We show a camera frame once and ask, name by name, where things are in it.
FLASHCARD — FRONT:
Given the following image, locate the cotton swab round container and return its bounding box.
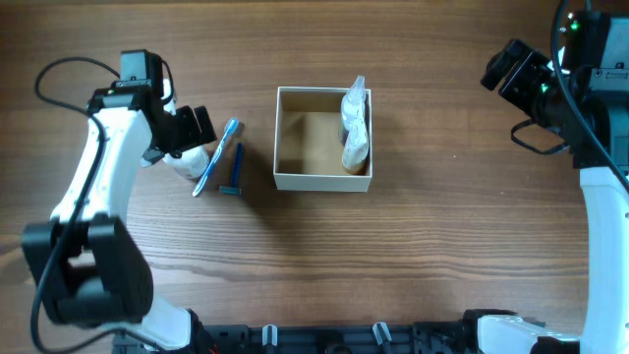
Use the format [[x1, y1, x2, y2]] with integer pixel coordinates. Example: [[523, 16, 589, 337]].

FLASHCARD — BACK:
[[163, 146, 209, 180]]

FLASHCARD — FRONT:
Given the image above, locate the blue foam soap pump bottle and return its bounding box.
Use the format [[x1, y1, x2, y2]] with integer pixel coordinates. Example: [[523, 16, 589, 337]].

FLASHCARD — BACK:
[[338, 75, 367, 146]]

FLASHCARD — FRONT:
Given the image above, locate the white bamboo print lotion tube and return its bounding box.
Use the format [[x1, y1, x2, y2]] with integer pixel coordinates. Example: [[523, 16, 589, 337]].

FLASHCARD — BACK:
[[341, 119, 370, 174]]

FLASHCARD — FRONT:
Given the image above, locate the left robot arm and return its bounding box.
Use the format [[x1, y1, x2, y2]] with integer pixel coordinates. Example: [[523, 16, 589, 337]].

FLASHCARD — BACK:
[[22, 49, 218, 353]]

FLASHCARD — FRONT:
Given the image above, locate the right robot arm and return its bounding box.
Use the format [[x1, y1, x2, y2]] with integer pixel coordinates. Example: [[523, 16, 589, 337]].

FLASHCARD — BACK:
[[465, 2, 628, 353]]

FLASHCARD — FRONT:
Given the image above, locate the blue white toothbrush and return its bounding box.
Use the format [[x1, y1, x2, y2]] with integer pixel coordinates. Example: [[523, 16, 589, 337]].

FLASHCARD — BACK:
[[192, 118, 241, 198]]

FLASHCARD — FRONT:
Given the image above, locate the blue disposable razor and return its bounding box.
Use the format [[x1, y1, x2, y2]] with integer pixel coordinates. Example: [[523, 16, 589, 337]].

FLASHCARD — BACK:
[[219, 143, 245, 196]]

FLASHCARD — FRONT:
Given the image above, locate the white cardboard box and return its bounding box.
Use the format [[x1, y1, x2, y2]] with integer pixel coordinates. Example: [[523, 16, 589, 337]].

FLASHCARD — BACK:
[[273, 87, 373, 193]]

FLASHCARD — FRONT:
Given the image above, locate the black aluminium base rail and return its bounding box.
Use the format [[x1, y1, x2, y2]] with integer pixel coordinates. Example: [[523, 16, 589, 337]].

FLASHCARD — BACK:
[[111, 322, 481, 354]]

